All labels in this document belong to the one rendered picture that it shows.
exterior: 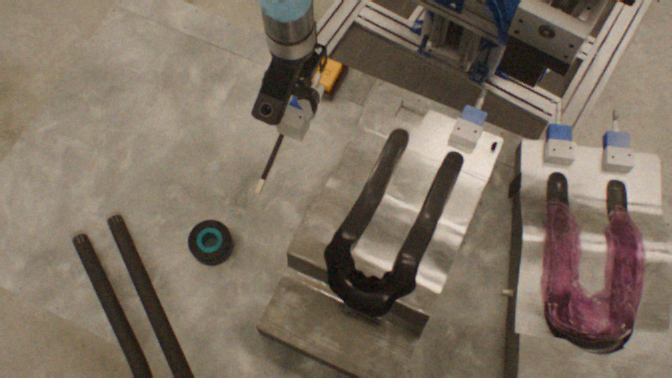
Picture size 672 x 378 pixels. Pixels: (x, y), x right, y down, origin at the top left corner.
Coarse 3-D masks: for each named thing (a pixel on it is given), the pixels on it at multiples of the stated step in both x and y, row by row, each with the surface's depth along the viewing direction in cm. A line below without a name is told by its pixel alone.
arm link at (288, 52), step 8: (312, 32) 104; (312, 40) 105; (272, 48) 105; (280, 48) 104; (288, 48) 103; (296, 48) 104; (304, 48) 105; (280, 56) 106; (288, 56) 105; (296, 56) 106; (304, 56) 106
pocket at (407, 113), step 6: (402, 102) 134; (402, 108) 136; (408, 108) 135; (414, 108) 134; (396, 114) 134; (402, 114) 135; (408, 114) 135; (414, 114) 135; (420, 114) 135; (426, 114) 134; (402, 120) 135; (408, 120) 135; (414, 120) 135; (420, 120) 135
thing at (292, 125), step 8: (312, 80) 131; (288, 104) 128; (296, 104) 128; (288, 112) 126; (296, 112) 126; (288, 120) 125; (296, 120) 125; (304, 120) 125; (280, 128) 128; (288, 128) 127; (296, 128) 125; (304, 128) 128; (288, 136) 130; (296, 136) 128; (304, 136) 130
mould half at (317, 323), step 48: (384, 96) 134; (432, 144) 130; (480, 144) 130; (336, 192) 126; (480, 192) 127; (384, 240) 120; (432, 240) 122; (288, 288) 123; (432, 288) 115; (288, 336) 120; (336, 336) 120; (384, 336) 120
